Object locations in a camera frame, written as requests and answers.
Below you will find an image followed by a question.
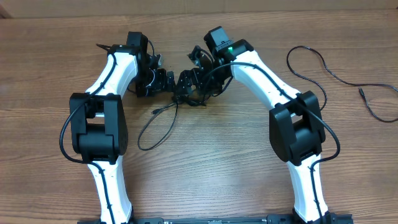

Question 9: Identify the black thin cable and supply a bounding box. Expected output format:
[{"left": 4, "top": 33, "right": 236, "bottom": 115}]
[{"left": 285, "top": 45, "right": 398, "bottom": 124}]

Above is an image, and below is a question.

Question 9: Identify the black thick USB cable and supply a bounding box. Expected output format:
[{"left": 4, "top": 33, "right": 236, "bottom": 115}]
[{"left": 137, "top": 91, "right": 208, "bottom": 152}]

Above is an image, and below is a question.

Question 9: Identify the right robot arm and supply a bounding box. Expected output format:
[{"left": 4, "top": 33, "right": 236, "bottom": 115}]
[{"left": 175, "top": 26, "right": 328, "bottom": 223}]

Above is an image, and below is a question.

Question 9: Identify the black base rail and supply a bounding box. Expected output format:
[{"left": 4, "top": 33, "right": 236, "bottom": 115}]
[{"left": 77, "top": 213, "right": 354, "bottom": 224}]

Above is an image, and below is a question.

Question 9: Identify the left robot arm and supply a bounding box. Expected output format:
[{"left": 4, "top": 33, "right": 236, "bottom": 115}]
[{"left": 64, "top": 32, "right": 175, "bottom": 224}]

